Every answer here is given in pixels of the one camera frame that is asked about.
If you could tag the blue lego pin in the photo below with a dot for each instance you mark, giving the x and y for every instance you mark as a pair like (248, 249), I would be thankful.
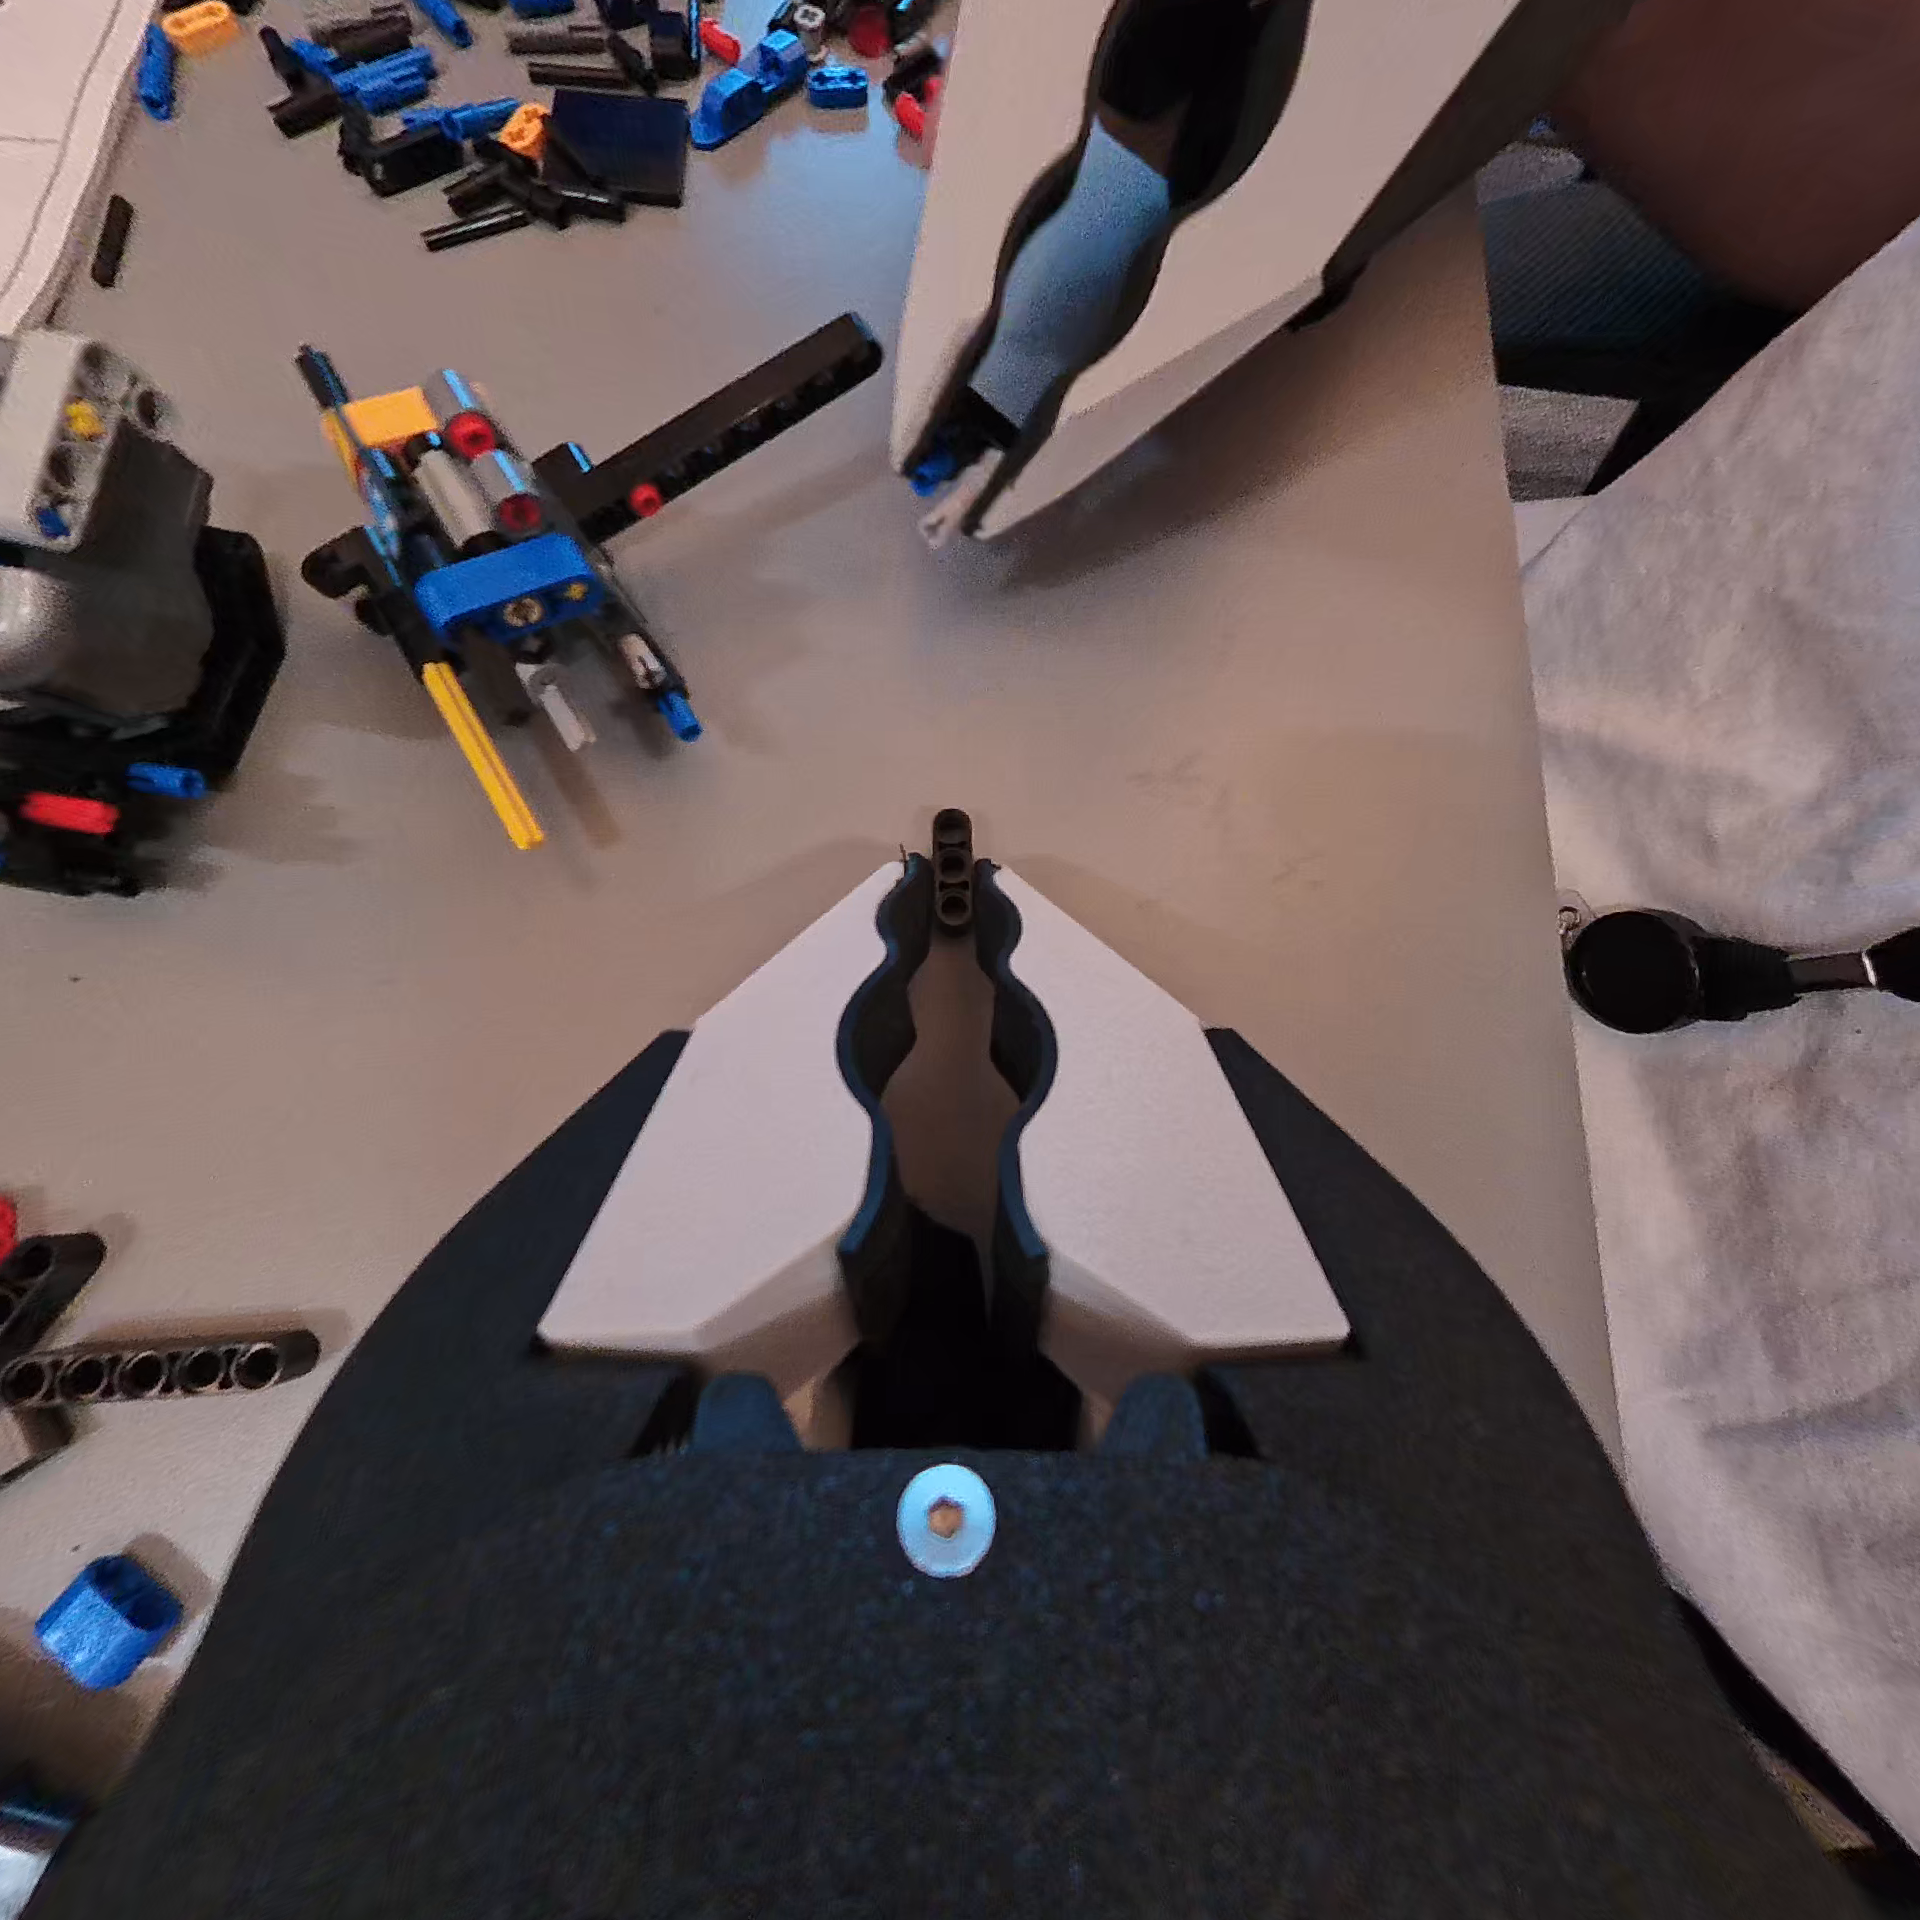
(937, 457)

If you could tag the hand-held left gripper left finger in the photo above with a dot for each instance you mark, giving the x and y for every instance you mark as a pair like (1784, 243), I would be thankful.
(720, 1185)

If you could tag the blue hollow lego piece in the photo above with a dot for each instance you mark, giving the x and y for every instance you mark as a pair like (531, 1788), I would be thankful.
(105, 1620)

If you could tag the black harness buckle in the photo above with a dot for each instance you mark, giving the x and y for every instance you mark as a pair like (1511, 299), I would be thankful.
(1634, 972)

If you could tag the blue yellow lego subassembly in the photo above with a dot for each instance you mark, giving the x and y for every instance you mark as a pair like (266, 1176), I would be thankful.
(493, 585)

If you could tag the large black grey lego chassis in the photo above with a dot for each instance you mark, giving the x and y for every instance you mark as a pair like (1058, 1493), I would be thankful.
(105, 600)

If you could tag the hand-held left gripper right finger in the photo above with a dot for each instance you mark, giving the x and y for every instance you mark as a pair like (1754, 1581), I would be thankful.
(1171, 1185)

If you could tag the short black lego beam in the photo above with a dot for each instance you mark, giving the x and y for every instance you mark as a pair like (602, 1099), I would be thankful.
(953, 869)

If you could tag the white lego instruction booklet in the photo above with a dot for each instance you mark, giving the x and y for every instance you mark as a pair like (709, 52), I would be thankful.
(59, 119)

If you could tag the pile of loose lego pieces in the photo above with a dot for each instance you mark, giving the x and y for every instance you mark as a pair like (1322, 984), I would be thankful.
(600, 136)

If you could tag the dark grey flat lego panel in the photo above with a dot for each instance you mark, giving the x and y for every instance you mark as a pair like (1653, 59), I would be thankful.
(31, 1442)

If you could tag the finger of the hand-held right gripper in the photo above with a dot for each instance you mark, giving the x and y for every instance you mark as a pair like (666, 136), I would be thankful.
(1275, 225)
(975, 181)

